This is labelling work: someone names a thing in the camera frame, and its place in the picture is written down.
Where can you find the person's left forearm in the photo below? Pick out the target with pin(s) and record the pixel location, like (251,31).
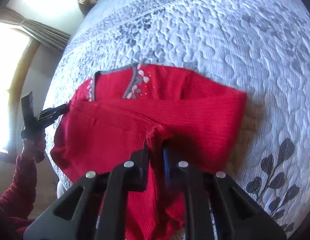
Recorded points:
(17,192)

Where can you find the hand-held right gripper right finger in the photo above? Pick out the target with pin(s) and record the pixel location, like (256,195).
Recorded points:
(166,162)

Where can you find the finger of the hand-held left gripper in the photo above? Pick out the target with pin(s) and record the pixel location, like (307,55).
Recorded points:
(48,120)
(56,110)

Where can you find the grey leaf-patterned quilt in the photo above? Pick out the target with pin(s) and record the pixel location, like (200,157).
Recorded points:
(220,42)

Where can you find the beige curtain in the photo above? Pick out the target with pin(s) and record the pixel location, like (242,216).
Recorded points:
(42,32)

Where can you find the red knitted sweater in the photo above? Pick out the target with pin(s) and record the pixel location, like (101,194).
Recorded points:
(119,125)

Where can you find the window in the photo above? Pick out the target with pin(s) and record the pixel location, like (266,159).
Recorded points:
(9,80)

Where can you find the person's left hand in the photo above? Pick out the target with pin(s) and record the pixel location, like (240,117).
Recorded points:
(36,151)

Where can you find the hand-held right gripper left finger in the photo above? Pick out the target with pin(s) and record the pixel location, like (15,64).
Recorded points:
(142,170)

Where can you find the gold shiny cloth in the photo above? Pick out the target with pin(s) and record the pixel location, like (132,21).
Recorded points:
(85,2)

